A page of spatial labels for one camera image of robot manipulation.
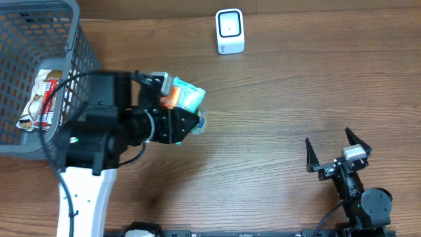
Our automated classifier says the orange tissue pack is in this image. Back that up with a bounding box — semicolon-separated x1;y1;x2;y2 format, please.
160;86;181;109

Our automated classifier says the white barcode scanner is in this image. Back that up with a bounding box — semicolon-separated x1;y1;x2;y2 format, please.
215;9;245;55

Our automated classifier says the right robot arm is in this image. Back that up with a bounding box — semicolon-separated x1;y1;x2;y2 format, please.
305;128;395;236

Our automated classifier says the white brown snack bag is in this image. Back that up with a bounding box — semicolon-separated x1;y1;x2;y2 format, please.
16;69;62;132

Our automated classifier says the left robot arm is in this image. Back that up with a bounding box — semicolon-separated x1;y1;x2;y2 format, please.
55;71;205;236

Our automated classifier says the teal wet wipes pack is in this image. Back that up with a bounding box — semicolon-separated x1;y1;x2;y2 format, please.
173;77;209;136

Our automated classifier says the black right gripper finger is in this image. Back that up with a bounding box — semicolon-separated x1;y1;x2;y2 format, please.
305;138;320;172
345;127;372;153

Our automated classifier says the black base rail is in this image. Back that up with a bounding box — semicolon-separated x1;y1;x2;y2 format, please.
103;229;397;237

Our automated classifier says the grey plastic shopping basket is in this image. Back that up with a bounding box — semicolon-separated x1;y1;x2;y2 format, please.
1;0;101;160

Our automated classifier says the red white snack bar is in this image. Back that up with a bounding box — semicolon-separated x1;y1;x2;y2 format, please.
35;78;59;130

